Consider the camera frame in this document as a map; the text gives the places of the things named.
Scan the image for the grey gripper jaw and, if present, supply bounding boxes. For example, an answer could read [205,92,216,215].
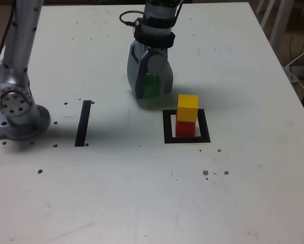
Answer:
[126,43,154,99]
[146,52,175,94]

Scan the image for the black tape strip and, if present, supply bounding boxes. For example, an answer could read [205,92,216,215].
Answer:
[74,100,92,147]

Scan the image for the green cube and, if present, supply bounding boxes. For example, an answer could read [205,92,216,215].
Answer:
[143,72,165,99]

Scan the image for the yellow cube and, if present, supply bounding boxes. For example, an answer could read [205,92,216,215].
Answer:
[176,94,199,123]

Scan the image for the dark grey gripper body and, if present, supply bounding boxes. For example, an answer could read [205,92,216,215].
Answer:
[131,40,170,56]

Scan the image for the white cable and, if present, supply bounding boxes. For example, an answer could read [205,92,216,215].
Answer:
[285,42,304,95]

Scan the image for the red cube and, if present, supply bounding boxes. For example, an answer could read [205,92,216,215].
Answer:
[175,110,196,137]

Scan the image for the black tape square outline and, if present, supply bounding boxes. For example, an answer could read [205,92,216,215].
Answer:
[162,108,211,144]

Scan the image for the white furniture legs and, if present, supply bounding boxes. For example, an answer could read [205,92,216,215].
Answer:
[254,0,294,44]

